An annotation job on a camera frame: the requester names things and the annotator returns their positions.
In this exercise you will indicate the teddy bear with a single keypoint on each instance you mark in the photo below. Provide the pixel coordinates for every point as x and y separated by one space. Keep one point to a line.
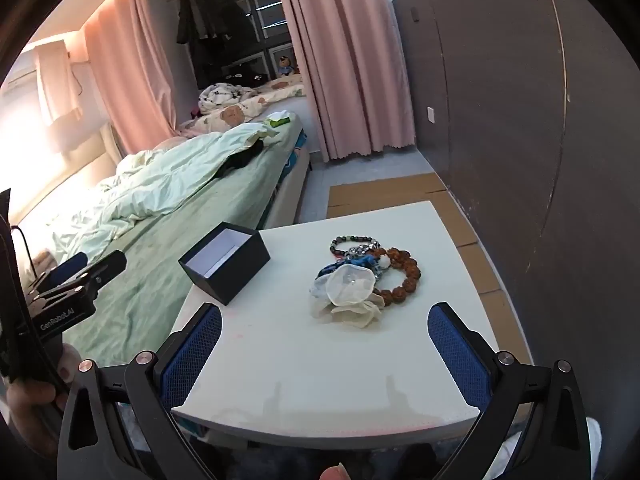
286 66

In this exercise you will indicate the wide pink curtain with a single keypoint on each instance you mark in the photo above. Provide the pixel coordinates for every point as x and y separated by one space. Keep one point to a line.
345 60

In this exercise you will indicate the white wall socket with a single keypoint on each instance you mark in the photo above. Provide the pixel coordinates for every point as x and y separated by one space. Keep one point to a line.
432 114

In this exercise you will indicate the light green duvet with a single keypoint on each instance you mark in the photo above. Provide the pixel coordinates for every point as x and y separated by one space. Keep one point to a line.
165 180

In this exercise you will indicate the dark brown wardrobe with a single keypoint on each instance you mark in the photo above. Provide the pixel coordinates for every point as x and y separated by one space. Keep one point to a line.
500 135

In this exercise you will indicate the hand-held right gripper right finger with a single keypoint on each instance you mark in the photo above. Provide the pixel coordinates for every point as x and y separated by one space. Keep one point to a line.
460 360

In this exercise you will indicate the white object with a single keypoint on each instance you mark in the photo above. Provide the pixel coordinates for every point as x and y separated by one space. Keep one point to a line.
505 455

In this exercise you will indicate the black cloth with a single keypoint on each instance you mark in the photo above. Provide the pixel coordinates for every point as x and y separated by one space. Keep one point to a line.
240 160

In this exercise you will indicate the cartoon print quilt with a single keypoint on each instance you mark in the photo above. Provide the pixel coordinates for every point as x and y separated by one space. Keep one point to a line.
235 112

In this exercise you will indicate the black box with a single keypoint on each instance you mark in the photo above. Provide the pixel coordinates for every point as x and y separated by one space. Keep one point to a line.
235 280

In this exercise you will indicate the window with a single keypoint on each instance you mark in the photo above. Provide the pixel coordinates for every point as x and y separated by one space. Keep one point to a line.
265 10

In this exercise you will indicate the beige headboard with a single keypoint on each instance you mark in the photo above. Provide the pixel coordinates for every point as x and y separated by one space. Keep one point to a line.
109 141

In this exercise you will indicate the bed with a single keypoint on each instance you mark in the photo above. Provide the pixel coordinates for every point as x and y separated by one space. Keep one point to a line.
150 285

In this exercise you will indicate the flat cardboard sheet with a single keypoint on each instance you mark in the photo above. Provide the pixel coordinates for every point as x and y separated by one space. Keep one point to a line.
380 195

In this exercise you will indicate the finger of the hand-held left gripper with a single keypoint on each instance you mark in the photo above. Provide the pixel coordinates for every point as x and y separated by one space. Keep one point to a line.
107 265
70 265

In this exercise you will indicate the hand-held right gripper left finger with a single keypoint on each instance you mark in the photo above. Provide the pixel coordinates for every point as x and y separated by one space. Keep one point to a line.
192 357

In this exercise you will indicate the white pompom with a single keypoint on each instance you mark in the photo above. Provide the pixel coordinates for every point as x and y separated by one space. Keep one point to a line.
384 262

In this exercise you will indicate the black coat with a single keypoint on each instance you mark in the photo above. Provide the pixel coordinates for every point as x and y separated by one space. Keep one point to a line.
200 25

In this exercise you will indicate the person's left hand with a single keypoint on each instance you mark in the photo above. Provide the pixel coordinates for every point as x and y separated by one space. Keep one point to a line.
30 402

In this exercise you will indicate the black and white printed blanket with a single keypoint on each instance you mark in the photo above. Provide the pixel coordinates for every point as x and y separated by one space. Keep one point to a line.
222 96

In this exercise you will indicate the white air conditioner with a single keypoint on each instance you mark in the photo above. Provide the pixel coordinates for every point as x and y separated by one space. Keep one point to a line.
17 81

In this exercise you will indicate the narrow pink curtain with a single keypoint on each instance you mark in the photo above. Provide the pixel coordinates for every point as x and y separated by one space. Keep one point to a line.
135 70

